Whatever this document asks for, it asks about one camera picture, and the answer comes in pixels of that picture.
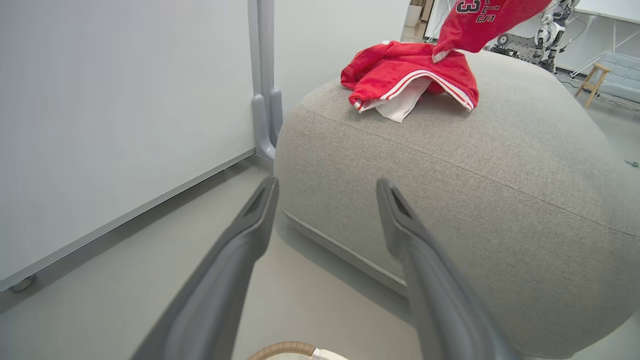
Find red shorts white trim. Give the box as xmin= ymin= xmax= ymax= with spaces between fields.
xmin=341 ymin=41 xmax=480 ymax=124

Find grey fabric sofa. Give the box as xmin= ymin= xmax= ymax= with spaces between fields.
xmin=274 ymin=49 xmax=640 ymax=359

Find small grey levelling foot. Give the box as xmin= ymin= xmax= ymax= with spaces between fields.
xmin=10 ymin=275 xmax=36 ymax=293

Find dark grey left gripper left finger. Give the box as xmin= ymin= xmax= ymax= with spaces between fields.
xmin=131 ymin=175 xmax=280 ymax=360

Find white laundry basket brown rim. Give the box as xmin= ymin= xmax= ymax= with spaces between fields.
xmin=247 ymin=341 xmax=351 ymax=360

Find wooden stool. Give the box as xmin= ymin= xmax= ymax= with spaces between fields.
xmin=575 ymin=62 xmax=612 ymax=109

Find red Bulls 23 jersey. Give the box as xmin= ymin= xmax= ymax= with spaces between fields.
xmin=432 ymin=0 xmax=551 ymax=63

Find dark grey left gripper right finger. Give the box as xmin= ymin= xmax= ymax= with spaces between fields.
xmin=377 ymin=177 xmax=521 ymax=360

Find grey partition post two brackets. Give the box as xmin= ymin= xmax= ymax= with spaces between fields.
xmin=247 ymin=0 xmax=284 ymax=162

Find grey partition bottom rail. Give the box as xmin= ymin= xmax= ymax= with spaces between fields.
xmin=0 ymin=147 xmax=257 ymax=292

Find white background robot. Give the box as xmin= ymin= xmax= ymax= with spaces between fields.
xmin=485 ymin=0 xmax=581 ymax=74

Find grey padded bench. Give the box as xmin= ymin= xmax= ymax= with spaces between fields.
xmin=597 ymin=51 xmax=640 ymax=104

